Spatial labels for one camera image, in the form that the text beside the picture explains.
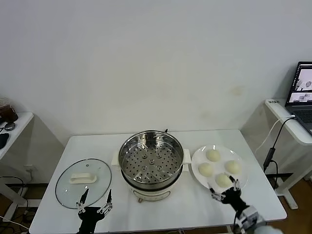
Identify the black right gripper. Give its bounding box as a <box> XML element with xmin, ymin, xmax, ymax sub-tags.
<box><xmin>207</xmin><ymin>175</ymin><xmax>248</xmax><ymax>213</ymax></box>

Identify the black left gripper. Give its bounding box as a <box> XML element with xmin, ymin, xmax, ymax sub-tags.
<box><xmin>76</xmin><ymin>188</ymin><xmax>114</xmax><ymax>234</ymax></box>

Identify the white steamed baozi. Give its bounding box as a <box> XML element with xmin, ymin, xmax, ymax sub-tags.
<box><xmin>206</xmin><ymin>149</ymin><xmax>221</xmax><ymax>162</ymax></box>
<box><xmin>224</xmin><ymin>160</ymin><xmax>242</xmax><ymax>175</ymax></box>
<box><xmin>198</xmin><ymin>162</ymin><xmax>215</xmax><ymax>177</ymax></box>
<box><xmin>215</xmin><ymin>173</ymin><xmax>232</xmax><ymax>188</ymax></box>

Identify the glass lid with cream handle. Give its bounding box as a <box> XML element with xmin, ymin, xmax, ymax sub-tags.
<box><xmin>55</xmin><ymin>158</ymin><xmax>113</xmax><ymax>210</ymax></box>

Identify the steel steamer pot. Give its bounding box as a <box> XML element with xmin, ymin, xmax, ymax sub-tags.
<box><xmin>111</xmin><ymin>148</ymin><xmax>191</xmax><ymax>203</ymax></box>

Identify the stainless steel steamer basket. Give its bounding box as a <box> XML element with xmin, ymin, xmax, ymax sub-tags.
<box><xmin>118</xmin><ymin>130</ymin><xmax>184</xmax><ymax>190</ymax></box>

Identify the white round plate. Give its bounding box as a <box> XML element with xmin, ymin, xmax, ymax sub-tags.
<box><xmin>191</xmin><ymin>145</ymin><xmax>249</xmax><ymax>195</ymax></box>

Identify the white desk with label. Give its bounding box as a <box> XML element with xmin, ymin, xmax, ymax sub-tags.
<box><xmin>264</xmin><ymin>98</ymin><xmax>312</xmax><ymax>209</ymax></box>

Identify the grey open laptop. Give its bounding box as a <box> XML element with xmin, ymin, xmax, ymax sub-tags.
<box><xmin>284</xmin><ymin>60</ymin><xmax>312</xmax><ymax>136</ymax></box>

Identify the white desk with jar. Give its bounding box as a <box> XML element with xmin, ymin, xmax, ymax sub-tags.
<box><xmin>0</xmin><ymin>111</ymin><xmax>34</xmax><ymax>211</ymax></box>

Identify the flat black object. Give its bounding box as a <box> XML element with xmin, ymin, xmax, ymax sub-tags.
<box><xmin>0</xmin><ymin>133</ymin><xmax>10</xmax><ymax>150</ymax></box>

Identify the brown filled clear jar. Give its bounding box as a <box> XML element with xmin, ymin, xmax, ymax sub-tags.
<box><xmin>0</xmin><ymin>97</ymin><xmax>19</xmax><ymax>124</ymax></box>

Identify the black cable with adapter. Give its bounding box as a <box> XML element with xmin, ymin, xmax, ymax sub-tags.
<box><xmin>263</xmin><ymin>116</ymin><xmax>297</xmax><ymax>191</ymax></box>

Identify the white floor cable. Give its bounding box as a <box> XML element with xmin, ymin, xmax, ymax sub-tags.
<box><xmin>0</xmin><ymin>215</ymin><xmax>30</xmax><ymax>230</ymax></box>

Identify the black floor cable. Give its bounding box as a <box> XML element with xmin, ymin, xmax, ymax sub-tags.
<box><xmin>0</xmin><ymin>175</ymin><xmax>26</xmax><ymax>195</ymax></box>

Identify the white laptop cable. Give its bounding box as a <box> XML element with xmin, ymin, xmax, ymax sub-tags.
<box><xmin>254</xmin><ymin>114</ymin><xmax>297</xmax><ymax>155</ymax></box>

